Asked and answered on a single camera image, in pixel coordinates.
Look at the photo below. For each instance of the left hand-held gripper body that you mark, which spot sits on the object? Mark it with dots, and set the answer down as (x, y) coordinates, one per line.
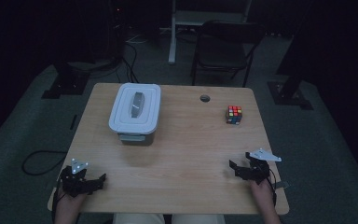
(74, 182)

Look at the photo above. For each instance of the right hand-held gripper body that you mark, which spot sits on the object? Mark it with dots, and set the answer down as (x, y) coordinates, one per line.
(258, 171)

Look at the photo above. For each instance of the colourful puzzle cube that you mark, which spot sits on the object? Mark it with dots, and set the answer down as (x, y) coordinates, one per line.
(234, 115)

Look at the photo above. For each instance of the clear plastic storage container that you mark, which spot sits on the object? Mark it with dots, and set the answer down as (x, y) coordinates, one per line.
(135, 139)

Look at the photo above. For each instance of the person's left hand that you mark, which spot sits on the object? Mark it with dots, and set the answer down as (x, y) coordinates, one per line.
(70, 201)

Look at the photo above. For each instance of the person's right hand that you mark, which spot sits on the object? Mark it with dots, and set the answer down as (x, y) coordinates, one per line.
(263, 191)

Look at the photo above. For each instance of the grey tape piece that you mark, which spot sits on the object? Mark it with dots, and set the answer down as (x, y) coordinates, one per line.
(283, 185)

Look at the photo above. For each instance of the small black floor strip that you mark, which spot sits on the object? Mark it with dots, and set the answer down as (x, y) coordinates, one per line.
(73, 122)

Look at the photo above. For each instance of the black stand base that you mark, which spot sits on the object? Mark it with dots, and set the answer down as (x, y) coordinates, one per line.
(66, 84)
(287, 95)

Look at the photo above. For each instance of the black folding chair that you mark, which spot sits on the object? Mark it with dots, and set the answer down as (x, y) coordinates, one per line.
(223, 46)

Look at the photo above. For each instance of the white desk frame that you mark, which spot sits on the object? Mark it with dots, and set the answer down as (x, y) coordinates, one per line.
(172, 37)

